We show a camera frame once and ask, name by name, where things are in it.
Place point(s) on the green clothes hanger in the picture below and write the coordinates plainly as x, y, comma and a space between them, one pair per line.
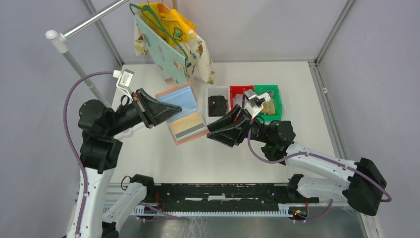
149, 14

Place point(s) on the black cards stack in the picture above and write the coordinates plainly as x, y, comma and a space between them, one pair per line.
217, 106

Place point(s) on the red plastic bin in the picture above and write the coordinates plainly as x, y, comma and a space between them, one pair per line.
236, 92

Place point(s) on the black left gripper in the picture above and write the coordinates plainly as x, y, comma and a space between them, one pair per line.
153, 110

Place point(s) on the gold cards stack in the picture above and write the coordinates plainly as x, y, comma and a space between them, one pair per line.
269, 108

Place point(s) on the white cards stack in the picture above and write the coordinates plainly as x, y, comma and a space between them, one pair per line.
239, 100

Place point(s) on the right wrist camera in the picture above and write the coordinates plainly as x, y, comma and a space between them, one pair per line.
254, 104

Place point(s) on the gold credit card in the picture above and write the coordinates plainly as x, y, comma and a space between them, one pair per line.
187, 126

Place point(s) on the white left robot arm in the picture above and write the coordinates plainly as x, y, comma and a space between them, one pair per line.
98, 156

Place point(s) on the yellow patterned children shirt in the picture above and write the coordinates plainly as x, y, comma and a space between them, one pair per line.
199, 64

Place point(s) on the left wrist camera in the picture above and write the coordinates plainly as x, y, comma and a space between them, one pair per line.
124, 79

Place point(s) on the green plastic bin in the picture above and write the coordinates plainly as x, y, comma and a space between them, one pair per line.
260, 89

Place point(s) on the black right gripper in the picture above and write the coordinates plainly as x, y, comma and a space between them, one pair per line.
231, 137

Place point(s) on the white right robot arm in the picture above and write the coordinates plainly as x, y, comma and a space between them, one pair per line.
359, 183

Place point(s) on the light green cartoon garment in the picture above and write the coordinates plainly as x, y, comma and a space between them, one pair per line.
171, 63

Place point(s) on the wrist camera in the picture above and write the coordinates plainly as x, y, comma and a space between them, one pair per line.
254, 104
124, 79

